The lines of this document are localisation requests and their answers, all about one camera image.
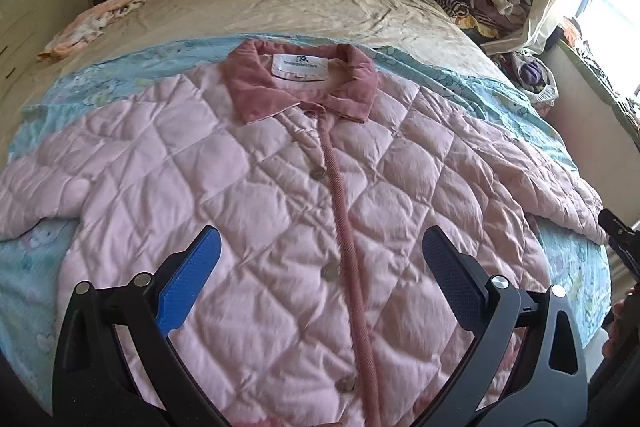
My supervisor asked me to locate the pink quilted jacket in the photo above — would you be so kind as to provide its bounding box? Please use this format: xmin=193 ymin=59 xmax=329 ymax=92
xmin=1 ymin=40 xmax=605 ymax=426

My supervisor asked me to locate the basket with purple clothes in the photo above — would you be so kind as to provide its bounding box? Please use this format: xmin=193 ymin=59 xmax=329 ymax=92
xmin=491 ymin=51 xmax=559 ymax=114

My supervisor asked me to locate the right hand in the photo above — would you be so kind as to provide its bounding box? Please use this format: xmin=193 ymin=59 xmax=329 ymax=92
xmin=602 ymin=299 xmax=626 ymax=359

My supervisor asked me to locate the light blue cartoon bedsheet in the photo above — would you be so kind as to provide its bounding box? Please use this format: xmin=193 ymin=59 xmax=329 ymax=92
xmin=0 ymin=33 xmax=614 ymax=358

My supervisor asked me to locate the beige bed cover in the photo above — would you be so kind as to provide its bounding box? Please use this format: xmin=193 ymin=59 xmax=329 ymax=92
xmin=1 ymin=0 xmax=506 ymax=150

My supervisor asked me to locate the peach floral cloth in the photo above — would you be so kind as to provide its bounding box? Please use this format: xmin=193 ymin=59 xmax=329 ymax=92
xmin=37 ymin=0 xmax=146 ymax=62

